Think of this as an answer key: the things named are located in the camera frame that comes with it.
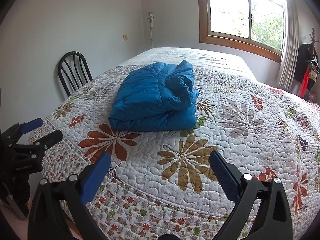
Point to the dark clothes on rack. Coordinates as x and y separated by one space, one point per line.
305 63

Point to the wooden coat rack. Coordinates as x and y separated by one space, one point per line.
312 49

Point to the large wooden framed window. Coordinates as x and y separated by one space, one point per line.
254 26

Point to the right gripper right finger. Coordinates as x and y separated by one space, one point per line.
273 219

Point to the grey striped curtain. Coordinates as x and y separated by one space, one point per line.
290 47

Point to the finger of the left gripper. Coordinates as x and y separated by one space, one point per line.
42 142
13 134

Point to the floral quilted bedspread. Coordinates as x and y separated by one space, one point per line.
161 182

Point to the blue puffer jacket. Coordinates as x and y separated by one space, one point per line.
157 97

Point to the red hanging garment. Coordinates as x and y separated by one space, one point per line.
304 85

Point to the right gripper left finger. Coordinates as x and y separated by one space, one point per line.
46 220

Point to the yellow wall switch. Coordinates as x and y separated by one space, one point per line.
125 37

